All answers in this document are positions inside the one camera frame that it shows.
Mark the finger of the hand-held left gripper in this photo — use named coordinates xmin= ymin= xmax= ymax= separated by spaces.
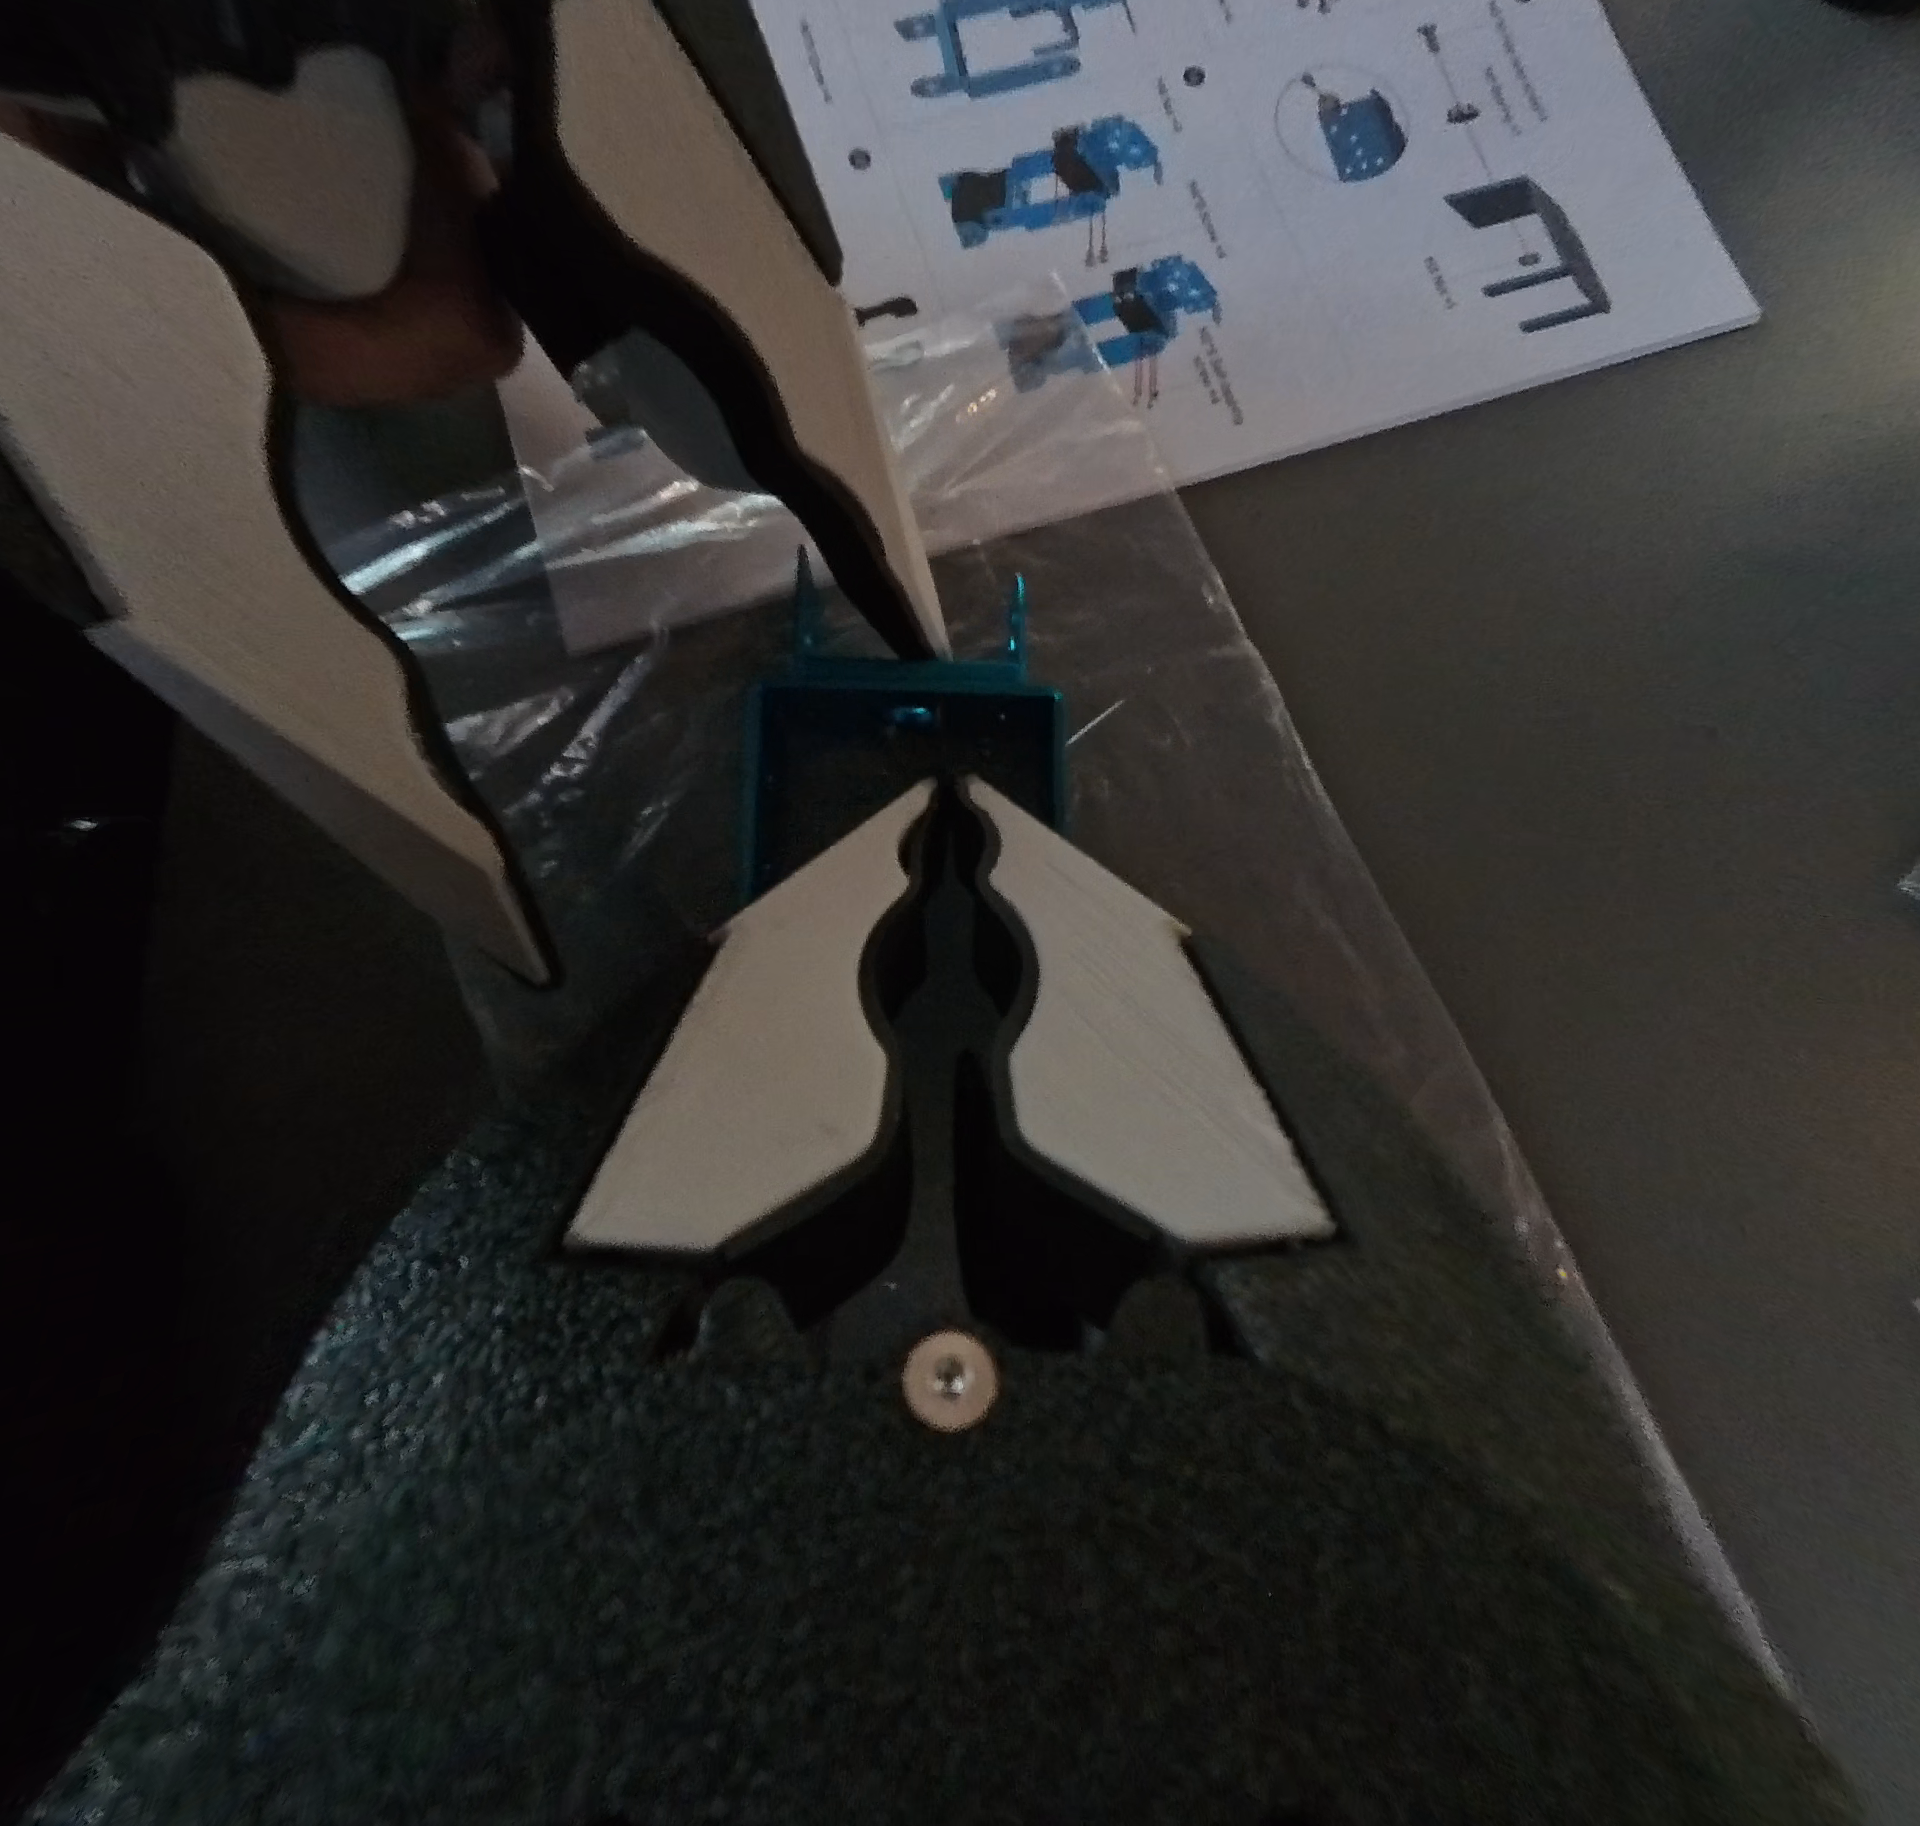
xmin=0 ymin=131 xmax=564 ymax=991
xmin=496 ymin=0 xmax=953 ymax=664

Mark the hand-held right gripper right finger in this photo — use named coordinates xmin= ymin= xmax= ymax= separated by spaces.
xmin=947 ymin=776 xmax=1339 ymax=1356

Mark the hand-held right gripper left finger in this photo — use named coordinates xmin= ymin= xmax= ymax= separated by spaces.
xmin=561 ymin=776 xmax=963 ymax=1321

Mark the long blue U bracket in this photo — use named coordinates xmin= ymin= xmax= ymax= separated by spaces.
xmin=741 ymin=670 xmax=1073 ymax=941

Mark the person's left hand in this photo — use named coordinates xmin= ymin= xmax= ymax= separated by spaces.
xmin=284 ymin=102 xmax=525 ymax=405

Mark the clear plastic bag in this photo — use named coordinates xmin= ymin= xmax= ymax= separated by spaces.
xmin=292 ymin=258 xmax=1728 ymax=1634

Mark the assembly instruction booklet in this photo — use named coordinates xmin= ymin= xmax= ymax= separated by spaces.
xmin=511 ymin=0 xmax=1761 ymax=659

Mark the person's dark clothing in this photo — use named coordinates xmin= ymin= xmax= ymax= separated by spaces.
xmin=0 ymin=612 xmax=198 ymax=1783

